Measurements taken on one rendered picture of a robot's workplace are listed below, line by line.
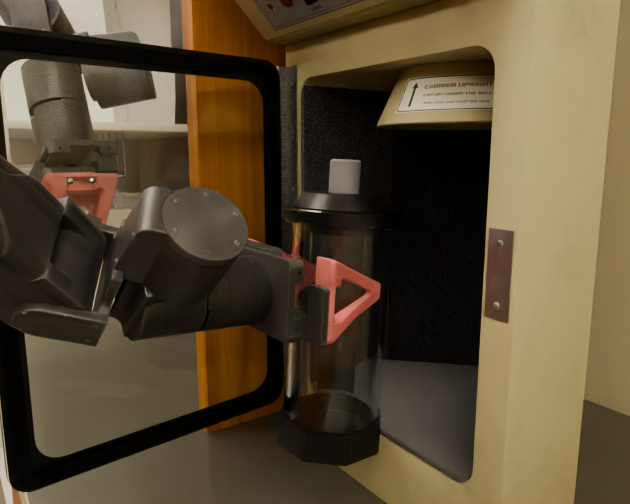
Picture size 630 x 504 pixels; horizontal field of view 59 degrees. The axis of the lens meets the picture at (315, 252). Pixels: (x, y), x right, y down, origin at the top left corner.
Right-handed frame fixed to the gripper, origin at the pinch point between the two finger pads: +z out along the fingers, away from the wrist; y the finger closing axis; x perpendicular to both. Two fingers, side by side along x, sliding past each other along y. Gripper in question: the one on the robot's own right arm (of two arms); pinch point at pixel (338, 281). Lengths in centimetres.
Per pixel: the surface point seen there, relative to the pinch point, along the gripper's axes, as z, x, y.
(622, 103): 46, -21, -2
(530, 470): 8.3, 13.4, -16.3
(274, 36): 0.6, -24.1, 13.8
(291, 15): -0.9, -25.0, 8.6
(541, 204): 5.6, -8.5, -16.1
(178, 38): 50, -53, 153
